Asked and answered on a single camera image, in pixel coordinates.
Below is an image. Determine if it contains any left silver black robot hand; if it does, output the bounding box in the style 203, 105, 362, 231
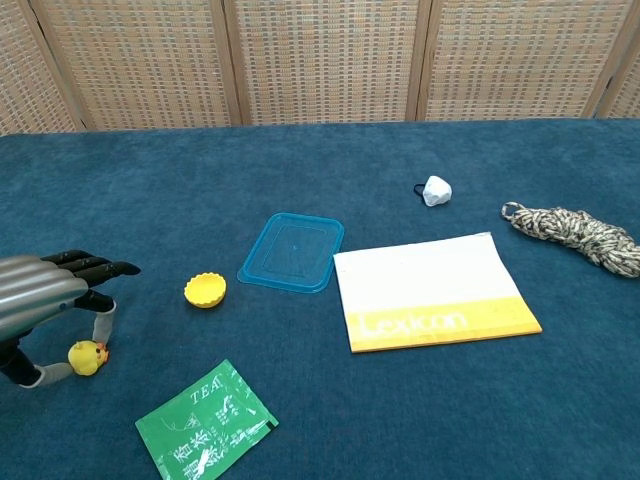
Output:
0, 249, 143, 389

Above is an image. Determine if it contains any small yellow rubber duck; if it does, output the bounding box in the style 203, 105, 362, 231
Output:
67, 339, 111, 378

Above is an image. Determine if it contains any yellow bottle cap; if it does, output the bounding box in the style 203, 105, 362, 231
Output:
183, 271, 229, 309

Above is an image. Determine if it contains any green tea packet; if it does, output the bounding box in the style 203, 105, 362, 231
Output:
134, 358, 280, 480

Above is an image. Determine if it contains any woven bamboo screen panel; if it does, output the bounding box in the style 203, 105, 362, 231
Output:
27, 0, 247, 132
0, 0, 89, 136
219, 0, 432, 126
414, 0, 629, 123
597, 44, 640, 120

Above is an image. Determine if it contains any blue transparent plastic lid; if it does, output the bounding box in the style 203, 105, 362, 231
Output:
236, 211, 346, 293

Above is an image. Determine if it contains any blue carpet table cover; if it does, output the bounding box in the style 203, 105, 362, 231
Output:
0, 118, 640, 480

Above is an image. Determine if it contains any white yellow Lexicon notebook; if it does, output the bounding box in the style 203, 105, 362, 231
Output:
332, 230, 544, 355

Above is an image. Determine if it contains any white pompom black hair tie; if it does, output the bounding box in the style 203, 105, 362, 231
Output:
412, 174, 454, 209

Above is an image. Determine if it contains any braided beige brown rope bundle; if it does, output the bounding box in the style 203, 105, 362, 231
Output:
500, 200, 640, 279

